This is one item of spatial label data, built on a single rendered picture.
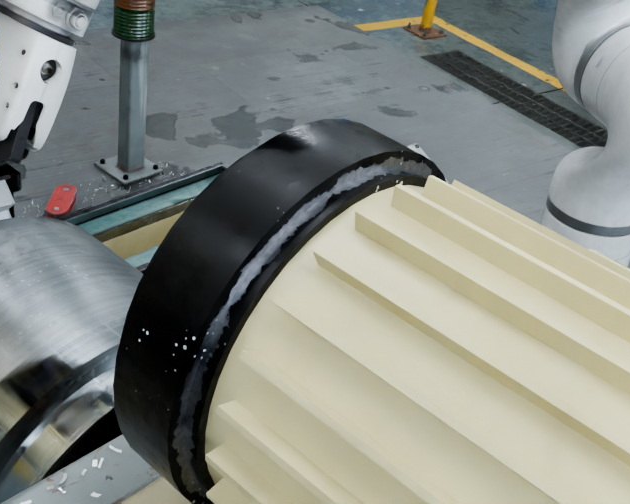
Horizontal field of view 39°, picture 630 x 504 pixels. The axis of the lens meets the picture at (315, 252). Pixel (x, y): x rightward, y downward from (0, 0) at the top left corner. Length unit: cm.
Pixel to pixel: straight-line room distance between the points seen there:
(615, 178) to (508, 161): 67
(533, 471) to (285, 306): 10
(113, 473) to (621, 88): 72
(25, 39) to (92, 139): 79
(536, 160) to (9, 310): 131
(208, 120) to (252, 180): 132
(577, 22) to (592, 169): 17
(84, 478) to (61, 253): 20
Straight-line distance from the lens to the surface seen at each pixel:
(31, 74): 78
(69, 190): 138
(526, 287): 32
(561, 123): 414
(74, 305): 58
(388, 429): 30
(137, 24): 135
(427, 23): 479
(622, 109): 102
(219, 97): 176
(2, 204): 85
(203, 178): 123
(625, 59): 104
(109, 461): 49
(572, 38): 108
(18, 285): 61
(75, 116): 164
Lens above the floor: 152
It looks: 33 degrees down
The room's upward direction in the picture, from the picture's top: 10 degrees clockwise
